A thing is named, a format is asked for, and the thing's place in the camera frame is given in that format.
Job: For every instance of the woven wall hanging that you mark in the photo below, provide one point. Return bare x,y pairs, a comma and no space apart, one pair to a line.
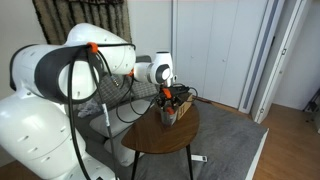
57,17

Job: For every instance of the orange-capped glue stick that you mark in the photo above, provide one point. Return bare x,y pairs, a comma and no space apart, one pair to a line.
167,93
170,110

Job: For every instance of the grey floor rug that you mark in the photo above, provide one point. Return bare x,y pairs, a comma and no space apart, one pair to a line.
231,143

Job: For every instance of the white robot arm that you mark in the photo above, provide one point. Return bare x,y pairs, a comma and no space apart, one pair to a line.
36,122

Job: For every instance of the far plaid pillow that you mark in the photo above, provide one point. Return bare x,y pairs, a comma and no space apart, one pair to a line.
127,89

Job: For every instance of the right grey cushion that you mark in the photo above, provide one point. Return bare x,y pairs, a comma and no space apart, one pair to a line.
124,155

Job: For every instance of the left grey cushion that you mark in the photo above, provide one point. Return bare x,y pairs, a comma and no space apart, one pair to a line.
120,118

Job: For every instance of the grey cushion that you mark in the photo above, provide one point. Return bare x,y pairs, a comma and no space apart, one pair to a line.
120,118
124,155

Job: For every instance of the grey mesh pen holder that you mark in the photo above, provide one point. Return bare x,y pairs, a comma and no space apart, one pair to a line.
167,119

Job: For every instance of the cardboard box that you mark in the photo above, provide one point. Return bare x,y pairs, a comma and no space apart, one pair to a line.
184,103

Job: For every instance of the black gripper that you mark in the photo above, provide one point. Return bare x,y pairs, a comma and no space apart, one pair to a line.
175,91

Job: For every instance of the walnut side table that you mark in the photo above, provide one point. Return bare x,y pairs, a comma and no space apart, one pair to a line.
149,135

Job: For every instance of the white closet doors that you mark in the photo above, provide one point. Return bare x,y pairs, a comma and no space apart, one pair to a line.
215,41

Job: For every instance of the white remote control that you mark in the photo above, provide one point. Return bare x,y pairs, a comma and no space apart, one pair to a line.
199,158

